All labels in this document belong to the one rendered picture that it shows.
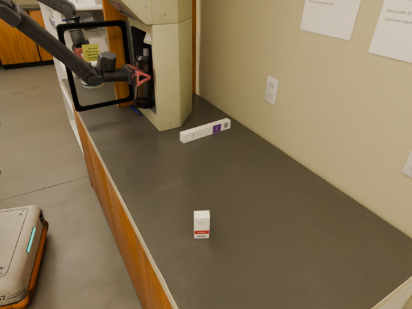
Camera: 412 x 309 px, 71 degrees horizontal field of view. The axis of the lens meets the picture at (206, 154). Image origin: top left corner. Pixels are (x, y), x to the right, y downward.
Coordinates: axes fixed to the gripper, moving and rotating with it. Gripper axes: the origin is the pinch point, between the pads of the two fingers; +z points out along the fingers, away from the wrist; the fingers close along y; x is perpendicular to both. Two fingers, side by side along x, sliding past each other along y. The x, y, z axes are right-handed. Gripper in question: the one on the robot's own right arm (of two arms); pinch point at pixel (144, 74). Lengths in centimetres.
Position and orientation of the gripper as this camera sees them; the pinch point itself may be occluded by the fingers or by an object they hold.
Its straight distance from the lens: 143.9
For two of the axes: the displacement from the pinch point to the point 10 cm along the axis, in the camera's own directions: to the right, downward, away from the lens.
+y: -5.3, -4.7, 7.1
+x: -1.3, 8.7, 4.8
